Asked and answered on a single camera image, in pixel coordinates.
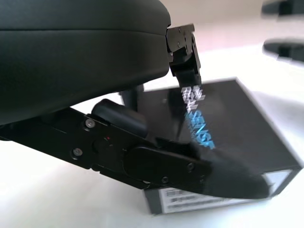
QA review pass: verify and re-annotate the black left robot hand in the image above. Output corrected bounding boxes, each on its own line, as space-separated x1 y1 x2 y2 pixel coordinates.
0 0 274 199

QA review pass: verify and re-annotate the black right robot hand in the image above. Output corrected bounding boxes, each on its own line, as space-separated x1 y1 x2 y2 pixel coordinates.
261 0 304 60

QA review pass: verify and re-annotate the black RealSense box lid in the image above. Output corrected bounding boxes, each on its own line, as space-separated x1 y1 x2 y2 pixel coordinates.
120 76 304 214

